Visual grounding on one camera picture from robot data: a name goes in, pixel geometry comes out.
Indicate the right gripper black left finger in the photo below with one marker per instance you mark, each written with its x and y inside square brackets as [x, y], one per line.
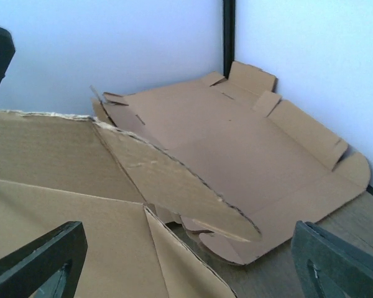
[49, 266]

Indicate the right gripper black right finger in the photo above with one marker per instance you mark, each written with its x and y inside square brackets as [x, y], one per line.
[328, 266]

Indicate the brown cardboard box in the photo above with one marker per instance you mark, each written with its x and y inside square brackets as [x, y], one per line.
[57, 168]

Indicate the stack of flat cardboard blanks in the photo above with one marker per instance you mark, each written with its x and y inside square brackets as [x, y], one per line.
[231, 160]

